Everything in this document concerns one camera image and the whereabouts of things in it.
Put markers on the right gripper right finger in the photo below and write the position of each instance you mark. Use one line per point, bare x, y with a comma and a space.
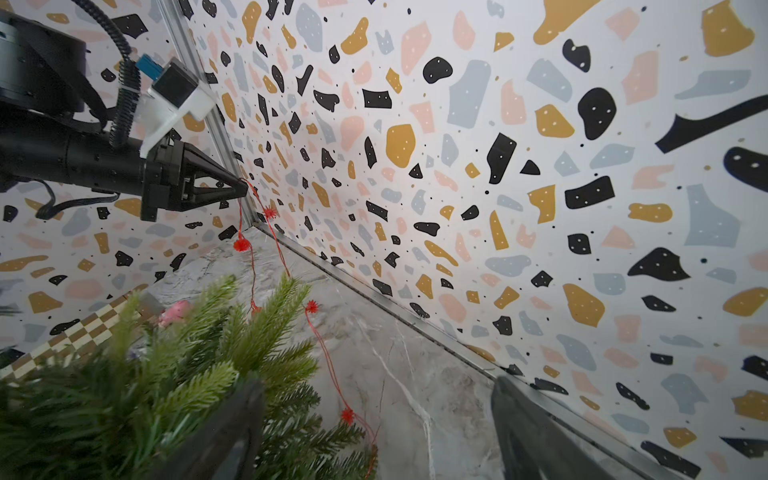
531, 445

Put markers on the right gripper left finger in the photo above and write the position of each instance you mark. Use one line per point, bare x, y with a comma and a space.
226, 445

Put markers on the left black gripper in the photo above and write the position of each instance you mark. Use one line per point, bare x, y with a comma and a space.
169, 177

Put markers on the red string lights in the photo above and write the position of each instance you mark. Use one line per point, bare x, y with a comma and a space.
297, 445

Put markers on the small green christmas tree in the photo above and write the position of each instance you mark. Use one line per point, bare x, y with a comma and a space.
122, 410

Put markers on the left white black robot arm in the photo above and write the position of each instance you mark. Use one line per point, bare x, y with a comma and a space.
55, 127

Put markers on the pink toy figure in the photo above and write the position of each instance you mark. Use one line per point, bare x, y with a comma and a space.
174, 313

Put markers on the checkered chess board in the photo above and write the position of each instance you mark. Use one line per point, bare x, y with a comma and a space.
73, 342

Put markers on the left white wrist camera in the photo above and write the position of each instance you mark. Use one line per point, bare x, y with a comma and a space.
174, 93

